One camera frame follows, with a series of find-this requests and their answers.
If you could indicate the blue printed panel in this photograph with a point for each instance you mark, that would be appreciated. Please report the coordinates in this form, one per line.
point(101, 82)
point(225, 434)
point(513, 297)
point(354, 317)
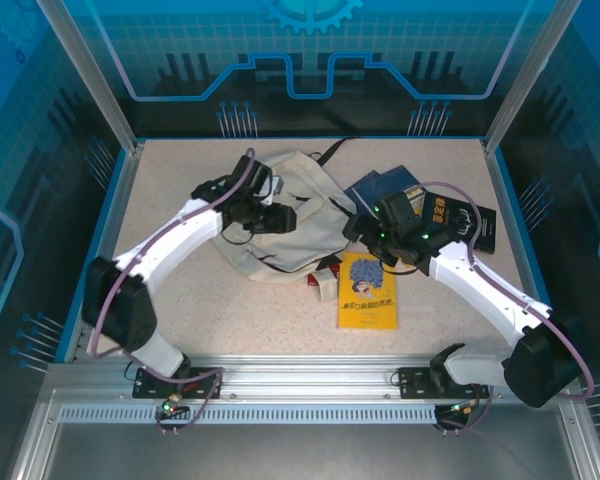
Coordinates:
point(300, 50)
point(30, 175)
point(570, 175)

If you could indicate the large yellow paperback book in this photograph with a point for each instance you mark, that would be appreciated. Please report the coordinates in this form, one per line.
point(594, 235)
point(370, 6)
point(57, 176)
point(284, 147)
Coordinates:
point(367, 305)

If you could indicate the blue book with yellow label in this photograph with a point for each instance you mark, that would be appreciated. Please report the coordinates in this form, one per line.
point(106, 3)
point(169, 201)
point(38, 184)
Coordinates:
point(400, 181)

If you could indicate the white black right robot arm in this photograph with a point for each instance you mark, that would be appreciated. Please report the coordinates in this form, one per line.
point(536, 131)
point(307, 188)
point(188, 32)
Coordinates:
point(480, 295)

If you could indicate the cream canvas backpack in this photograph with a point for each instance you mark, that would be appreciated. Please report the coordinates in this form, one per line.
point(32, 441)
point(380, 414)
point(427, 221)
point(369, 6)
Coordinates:
point(305, 235)

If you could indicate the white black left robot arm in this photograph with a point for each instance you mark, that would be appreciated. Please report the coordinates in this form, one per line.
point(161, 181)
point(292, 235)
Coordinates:
point(180, 240)

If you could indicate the blue printed left side panel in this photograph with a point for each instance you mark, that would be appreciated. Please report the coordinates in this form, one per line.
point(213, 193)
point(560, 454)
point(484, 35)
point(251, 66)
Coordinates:
point(30, 175)

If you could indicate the aluminium front frame rail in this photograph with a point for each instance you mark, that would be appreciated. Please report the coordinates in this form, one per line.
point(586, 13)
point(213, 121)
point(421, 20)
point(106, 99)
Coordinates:
point(305, 380)

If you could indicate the aluminium right frame post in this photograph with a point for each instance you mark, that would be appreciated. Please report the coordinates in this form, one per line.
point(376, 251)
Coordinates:
point(522, 85)

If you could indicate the black book with gold title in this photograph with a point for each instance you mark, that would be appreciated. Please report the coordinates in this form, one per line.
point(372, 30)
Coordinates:
point(455, 220)

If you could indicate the red wallet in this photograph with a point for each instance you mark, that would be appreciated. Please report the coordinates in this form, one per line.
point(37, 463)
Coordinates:
point(312, 280)

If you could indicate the table side rail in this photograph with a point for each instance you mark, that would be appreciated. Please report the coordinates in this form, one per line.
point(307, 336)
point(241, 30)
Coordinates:
point(120, 200)
point(509, 200)

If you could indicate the blue printed back panel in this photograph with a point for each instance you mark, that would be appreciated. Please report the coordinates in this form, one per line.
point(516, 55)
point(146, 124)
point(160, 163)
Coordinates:
point(300, 50)

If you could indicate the small green-lit connector board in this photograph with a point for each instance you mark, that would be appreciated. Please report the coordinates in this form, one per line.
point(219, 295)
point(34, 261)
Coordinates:
point(460, 409)
point(170, 404)

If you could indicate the blue printed right side panel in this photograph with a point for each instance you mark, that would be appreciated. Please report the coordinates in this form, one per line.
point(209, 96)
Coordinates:
point(570, 175)

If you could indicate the right table side rail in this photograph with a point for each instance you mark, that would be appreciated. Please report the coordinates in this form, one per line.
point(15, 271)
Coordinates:
point(509, 200)

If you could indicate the left table side rail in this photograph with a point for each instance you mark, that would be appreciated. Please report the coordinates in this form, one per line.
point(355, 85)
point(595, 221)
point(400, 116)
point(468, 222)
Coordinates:
point(120, 200)

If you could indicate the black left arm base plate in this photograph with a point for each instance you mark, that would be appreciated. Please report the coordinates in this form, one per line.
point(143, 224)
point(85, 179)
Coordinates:
point(147, 387)

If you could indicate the dark blue paperback book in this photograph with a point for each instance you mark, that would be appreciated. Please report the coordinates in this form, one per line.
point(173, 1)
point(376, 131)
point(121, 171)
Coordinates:
point(364, 194)

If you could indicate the aluminium left frame post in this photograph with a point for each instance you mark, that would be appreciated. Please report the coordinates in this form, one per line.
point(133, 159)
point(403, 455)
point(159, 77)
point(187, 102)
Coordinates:
point(97, 85)

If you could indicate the aluminium frame post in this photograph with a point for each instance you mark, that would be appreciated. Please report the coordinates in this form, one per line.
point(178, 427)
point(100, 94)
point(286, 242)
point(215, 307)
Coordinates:
point(522, 85)
point(97, 85)

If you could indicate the grey metal front tray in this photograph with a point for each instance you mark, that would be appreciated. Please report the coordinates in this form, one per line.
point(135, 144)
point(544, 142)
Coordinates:
point(305, 450)

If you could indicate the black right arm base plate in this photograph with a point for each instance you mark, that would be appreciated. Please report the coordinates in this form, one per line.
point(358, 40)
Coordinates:
point(410, 385)

